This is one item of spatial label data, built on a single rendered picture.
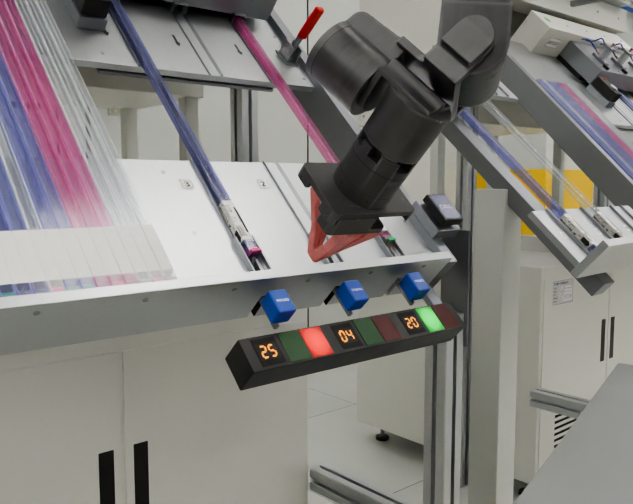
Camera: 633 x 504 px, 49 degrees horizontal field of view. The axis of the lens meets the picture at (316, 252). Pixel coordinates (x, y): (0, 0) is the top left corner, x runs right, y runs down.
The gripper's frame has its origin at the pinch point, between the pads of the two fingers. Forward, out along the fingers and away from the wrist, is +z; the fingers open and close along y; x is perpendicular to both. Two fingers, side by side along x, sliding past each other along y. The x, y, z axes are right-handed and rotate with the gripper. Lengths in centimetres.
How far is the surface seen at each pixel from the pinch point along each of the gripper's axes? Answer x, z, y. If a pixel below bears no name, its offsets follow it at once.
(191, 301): -2.0, 8.9, 9.8
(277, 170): -20.9, 8.9, -11.1
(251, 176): -19.7, 8.8, -6.3
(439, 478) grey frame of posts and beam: 18.6, 32.5, -31.5
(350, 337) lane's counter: 5.0, 9.9, -7.9
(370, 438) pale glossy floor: -18, 126, -109
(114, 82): -69, 33, -11
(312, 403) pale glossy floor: -46, 154, -117
